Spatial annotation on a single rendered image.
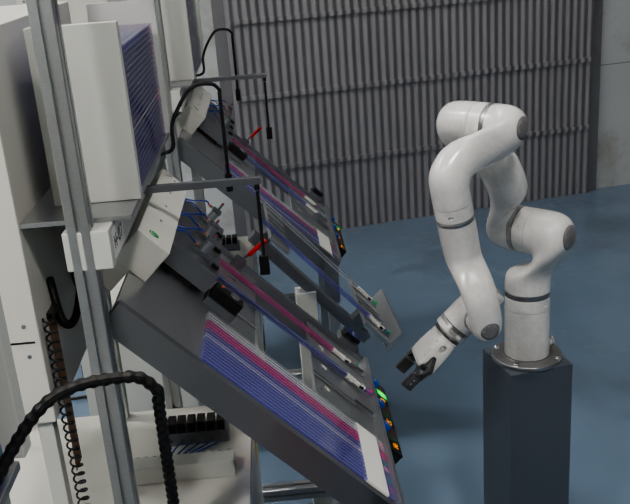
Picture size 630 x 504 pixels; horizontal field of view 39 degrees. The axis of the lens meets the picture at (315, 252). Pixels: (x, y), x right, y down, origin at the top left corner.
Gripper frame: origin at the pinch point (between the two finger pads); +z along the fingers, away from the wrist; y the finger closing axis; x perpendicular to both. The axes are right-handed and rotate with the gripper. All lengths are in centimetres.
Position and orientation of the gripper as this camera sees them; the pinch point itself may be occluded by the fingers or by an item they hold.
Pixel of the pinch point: (404, 375)
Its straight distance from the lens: 226.0
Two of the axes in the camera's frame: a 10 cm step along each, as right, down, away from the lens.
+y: -0.6, -3.4, 9.4
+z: -6.6, 7.2, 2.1
